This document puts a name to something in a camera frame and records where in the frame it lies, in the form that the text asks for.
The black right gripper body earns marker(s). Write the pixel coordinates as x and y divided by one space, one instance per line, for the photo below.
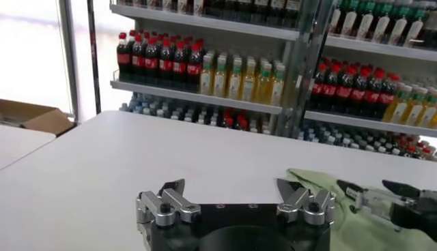
420 215

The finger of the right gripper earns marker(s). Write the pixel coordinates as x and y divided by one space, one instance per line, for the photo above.
403 191
370 201

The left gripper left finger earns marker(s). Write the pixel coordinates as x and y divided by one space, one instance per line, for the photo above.
153 204

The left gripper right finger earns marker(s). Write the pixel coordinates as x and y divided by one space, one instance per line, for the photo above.
295 199

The light green shirt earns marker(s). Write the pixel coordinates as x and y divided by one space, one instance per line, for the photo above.
358 232

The yellow tea bottle white cap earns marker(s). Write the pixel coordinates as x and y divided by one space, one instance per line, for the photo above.
235 84
428 116
278 90
206 80
413 114
398 110
249 86
263 88
220 82

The cola bottle red cap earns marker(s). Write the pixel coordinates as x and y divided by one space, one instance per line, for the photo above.
373 96
330 89
137 61
387 99
179 66
194 69
123 59
166 65
344 91
319 88
151 63
358 93

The brown cardboard box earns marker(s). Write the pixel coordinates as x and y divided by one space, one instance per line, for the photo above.
44 119

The grey metal shelving unit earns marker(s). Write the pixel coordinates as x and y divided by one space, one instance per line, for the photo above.
205 22
375 49

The dark tea bottle green cap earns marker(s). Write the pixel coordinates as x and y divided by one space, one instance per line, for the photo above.
414 32
365 25
350 23
397 30
335 20
381 28

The dark bottle with pale label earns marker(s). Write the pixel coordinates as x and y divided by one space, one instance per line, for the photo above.
431 29

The black window frame post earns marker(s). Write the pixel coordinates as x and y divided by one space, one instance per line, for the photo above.
93 51

